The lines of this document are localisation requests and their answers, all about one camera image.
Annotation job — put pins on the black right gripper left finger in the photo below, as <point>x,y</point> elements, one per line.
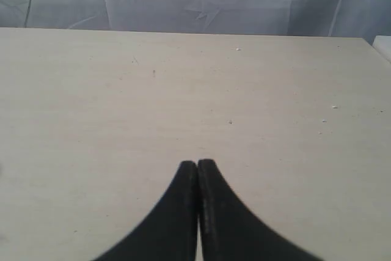
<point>169,231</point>

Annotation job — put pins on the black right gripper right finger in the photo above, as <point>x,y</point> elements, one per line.
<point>230,231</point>

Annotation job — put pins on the white backdrop curtain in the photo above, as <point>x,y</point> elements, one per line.
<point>332,18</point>

